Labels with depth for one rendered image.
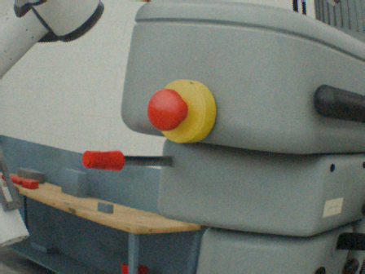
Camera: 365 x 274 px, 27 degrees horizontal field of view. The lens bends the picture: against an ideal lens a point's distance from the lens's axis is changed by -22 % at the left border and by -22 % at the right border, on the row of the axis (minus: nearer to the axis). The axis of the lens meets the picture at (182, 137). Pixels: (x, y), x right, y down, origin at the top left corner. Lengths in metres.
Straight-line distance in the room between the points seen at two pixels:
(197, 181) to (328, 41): 0.26
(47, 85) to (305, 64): 6.88
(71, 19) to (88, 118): 6.17
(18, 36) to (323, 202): 0.47
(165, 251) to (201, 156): 5.70
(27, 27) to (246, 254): 0.42
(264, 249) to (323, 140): 0.18
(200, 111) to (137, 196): 5.98
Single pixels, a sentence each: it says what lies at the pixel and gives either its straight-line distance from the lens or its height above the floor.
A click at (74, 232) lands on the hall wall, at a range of 7.45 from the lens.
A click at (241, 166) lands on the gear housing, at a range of 1.02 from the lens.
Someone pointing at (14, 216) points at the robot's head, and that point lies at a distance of 0.98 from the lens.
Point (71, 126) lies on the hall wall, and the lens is 7.41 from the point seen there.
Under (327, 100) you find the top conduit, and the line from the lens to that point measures 0.88.
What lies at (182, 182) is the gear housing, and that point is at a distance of 1.07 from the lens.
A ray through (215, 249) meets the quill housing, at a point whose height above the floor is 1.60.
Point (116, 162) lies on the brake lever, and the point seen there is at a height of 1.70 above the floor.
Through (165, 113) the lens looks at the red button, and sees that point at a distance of 0.89.
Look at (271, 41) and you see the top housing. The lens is 0.89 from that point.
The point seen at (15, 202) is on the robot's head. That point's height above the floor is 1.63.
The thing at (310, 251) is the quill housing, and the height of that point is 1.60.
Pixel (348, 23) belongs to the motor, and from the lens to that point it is 1.25.
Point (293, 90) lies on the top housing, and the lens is 0.89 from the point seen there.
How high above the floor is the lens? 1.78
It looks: 3 degrees down
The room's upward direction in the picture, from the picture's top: 5 degrees clockwise
